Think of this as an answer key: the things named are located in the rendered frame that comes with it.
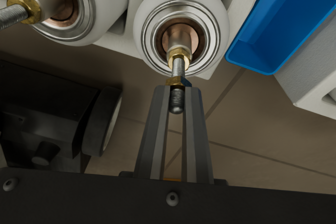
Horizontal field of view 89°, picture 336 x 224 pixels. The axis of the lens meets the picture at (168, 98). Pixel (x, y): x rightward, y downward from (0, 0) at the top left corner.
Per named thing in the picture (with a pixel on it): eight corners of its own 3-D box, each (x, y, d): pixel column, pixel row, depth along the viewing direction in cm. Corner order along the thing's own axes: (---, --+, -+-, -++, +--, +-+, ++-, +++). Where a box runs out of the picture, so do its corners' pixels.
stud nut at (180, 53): (186, 69, 15) (186, 75, 14) (167, 66, 15) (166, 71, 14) (192, 49, 14) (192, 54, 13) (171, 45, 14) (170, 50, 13)
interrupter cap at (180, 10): (233, 8, 15) (235, 11, 14) (204, 79, 20) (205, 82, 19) (145, -13, 14) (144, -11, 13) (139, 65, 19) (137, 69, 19)
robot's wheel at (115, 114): (118, 117, 64) (98, 170, 50) (104, 114, 63) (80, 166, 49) (127, 77, 51) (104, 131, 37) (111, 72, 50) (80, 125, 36)
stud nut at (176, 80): (186, 99, 12) (186, 107, 12) (163, 95, 12) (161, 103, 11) (193, 77, 11) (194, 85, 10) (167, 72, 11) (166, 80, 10)
